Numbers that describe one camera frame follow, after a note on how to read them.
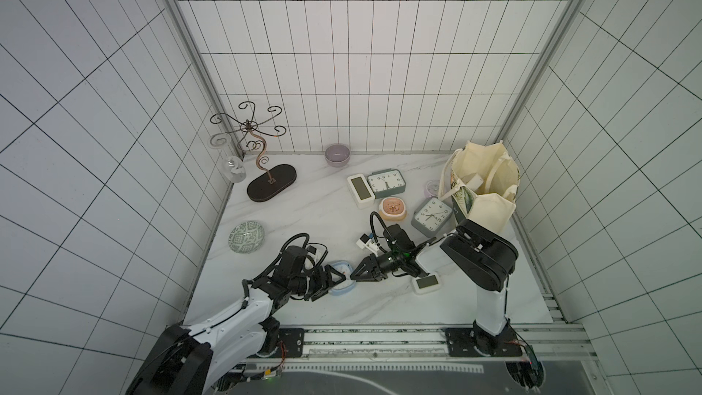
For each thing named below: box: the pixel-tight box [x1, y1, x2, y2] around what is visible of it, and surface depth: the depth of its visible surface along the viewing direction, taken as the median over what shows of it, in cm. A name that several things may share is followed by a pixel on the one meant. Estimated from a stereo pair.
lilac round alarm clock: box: [424, 179, 440, 199], surface depth 106 cm
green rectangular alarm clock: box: [366, 168, 407, 200], surface depth 109 cm
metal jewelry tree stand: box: [210, 101, 298, 203], surface depth 108 cm
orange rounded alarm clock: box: [378, 196, 407, 221], surface depth 100 cm
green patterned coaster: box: [228, 220, 266, 254], surface depth 94 cm
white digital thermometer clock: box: [411, 272, 443, 295], surface depth 83 cm
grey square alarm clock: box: [410, 196, 454, 238], surface depth 99 cm
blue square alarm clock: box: [328, 260, 357, 296], surface depth 82 cm
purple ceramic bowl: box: [324, 143, 351, 168], surface depth 116 cm
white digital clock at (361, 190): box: [347, 172, 376, 210], surface depth 103 cm
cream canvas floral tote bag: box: [437, 139, 522, 233], surface depth 90 cm
